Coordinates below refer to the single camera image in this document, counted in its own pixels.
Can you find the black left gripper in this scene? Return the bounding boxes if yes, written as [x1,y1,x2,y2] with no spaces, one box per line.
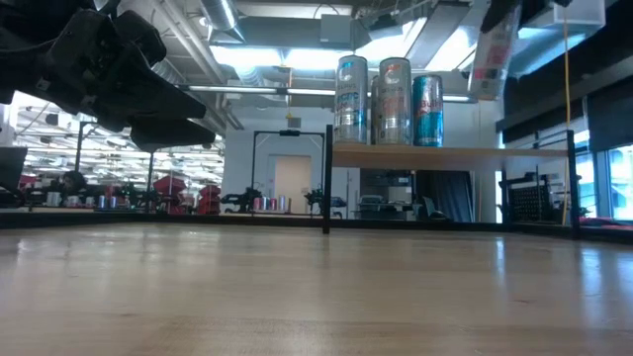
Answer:
[51,10,217,153]

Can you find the blue silver Red Bull can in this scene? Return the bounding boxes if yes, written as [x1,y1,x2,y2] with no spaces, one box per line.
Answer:
[412,73,445,148]

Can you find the orange print Celsius can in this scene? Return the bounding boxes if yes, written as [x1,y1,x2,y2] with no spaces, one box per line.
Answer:
[378,56,412,146]

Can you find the blue print Celsius can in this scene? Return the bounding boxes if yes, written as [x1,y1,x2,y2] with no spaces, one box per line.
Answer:
[334,54,369,145]

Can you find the wooden shelf with black legs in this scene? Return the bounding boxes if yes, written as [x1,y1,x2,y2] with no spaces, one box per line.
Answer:
[320,124,583,242]

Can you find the red storage bin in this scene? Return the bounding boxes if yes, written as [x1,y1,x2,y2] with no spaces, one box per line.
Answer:
[198,184,223,216]
[152,175,189,215]

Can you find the person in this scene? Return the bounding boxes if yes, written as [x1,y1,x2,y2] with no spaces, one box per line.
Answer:
[57,170,91,199]

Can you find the black window blind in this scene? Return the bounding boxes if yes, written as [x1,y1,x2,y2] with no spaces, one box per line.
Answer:
[587,93,633,152]

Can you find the interior door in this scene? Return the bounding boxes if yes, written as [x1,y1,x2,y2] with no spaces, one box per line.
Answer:
[274,154,312,215]

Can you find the black monitor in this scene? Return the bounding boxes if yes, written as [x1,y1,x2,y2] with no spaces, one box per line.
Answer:
[0,146,29,194]

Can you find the black curtain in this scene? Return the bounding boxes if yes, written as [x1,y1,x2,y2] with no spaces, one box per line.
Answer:
[417,170,475,223]

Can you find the black pegboard cart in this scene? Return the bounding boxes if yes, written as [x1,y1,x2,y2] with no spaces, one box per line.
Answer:
[498,171,558,224]

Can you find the black office chair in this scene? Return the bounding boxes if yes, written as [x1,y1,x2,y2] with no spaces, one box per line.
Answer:
[422,196,450,222]

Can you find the background desk with equipment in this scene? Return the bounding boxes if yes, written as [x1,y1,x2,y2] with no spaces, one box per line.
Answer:
[356,170,417,222]

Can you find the red floor mat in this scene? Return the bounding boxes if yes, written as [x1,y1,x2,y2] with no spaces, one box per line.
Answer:
[579,216,633,231]

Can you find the black stand frame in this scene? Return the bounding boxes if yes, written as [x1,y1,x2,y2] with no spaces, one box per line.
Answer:
[250,129,326,215]
[73,121,155,202]

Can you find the black metal table frame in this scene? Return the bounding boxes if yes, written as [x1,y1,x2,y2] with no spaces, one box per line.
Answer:
[0,207,633,244]

